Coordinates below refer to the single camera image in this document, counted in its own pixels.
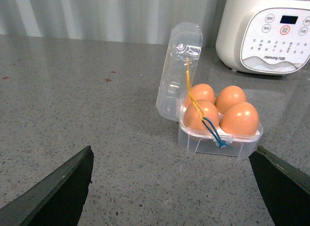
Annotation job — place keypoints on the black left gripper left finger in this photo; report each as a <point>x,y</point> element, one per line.
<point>57,200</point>

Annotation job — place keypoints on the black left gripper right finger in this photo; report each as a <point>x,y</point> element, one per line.
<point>284,188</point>

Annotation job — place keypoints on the brown egg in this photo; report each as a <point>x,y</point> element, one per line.
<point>192,119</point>

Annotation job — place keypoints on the clear plastic egg box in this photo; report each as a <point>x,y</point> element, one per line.
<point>186,42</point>

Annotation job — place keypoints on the brown egg box front right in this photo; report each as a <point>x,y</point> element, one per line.
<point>241,118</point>

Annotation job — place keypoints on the brown egg box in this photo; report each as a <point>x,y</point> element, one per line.
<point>241,118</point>
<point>204,92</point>
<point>228,97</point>

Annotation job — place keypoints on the brown egg box back right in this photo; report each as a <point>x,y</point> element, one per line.
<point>228,97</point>

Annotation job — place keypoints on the brown egg box back left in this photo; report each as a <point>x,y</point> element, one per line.
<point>204,92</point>

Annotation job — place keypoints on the blue rubber band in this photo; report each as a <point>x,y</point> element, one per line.
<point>210,126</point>

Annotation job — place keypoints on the yellow rubber band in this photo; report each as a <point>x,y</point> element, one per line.
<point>188,85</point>

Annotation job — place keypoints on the white Joyoung blender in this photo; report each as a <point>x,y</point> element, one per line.
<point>268,37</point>

